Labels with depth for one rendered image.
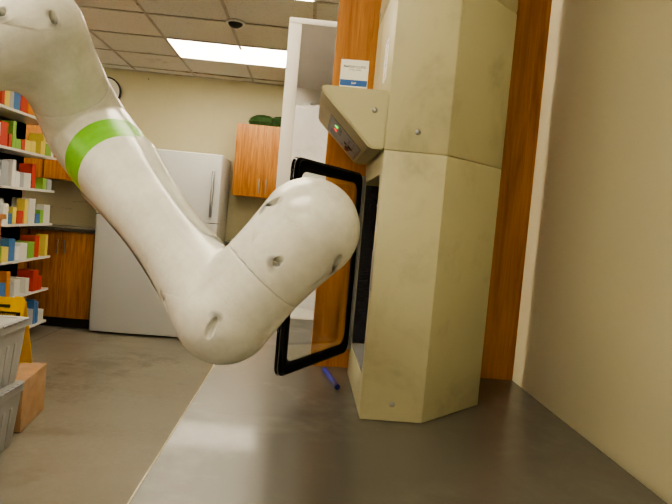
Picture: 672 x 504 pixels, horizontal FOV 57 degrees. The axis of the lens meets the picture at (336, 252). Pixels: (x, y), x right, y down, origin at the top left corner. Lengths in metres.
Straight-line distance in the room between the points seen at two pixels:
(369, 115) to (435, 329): 0.39
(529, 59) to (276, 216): 1.04
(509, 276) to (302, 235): 0.95
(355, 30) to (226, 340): 1.00
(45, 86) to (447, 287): 0.71
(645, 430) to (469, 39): 0.70
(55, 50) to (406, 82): 0.55
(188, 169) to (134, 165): 5.23
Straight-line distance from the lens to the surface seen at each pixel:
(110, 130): 0.89
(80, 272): 6.47
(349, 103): 1.08
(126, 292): 6.22
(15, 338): 3.43
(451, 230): 1.11
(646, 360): 1.10
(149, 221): 0.75
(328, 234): 0.62
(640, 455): 1.13
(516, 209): 1.51
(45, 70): 0.89
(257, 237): 0.63
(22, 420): 3.82
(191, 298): 0.64
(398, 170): 1.07
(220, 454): 0.93
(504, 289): 1.51
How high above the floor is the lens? 1.28
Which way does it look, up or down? 3 degrees down
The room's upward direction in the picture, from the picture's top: 5 degrees clockwise
